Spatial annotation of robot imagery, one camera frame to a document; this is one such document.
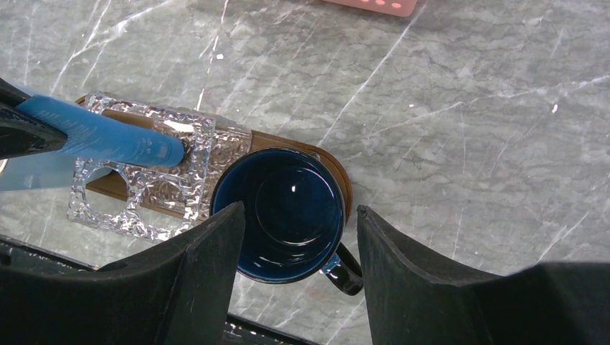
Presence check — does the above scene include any light blue mug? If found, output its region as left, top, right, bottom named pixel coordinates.
left=1, top=83, right=76, bottom=192

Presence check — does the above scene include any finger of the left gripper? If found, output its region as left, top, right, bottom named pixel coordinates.
left=1, top=80, right=68, bottom=160

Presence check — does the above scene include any pink plastic basket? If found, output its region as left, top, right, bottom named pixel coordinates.
left=325, top=0, right=418, bottom=18

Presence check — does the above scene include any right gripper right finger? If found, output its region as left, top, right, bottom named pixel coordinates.
left=358, top=206, right=609, bottom=344

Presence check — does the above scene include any clear acrylic holder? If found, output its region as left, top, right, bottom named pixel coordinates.
left=67, top=91, right=252, bottom=242

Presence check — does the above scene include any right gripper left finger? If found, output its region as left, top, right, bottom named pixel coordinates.
left=1, top=202, right=245, bottom=344

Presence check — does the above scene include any brown wooden oval tray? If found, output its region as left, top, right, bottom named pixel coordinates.
left=76, top=93, right=353, bottom=222

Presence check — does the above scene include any blue toothpaste tube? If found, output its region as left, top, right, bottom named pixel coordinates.
left=16, top=95, right=185, bottom=167

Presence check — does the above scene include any dark blue mug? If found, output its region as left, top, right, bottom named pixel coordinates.
left=210, top=147, right=364, bottom=295

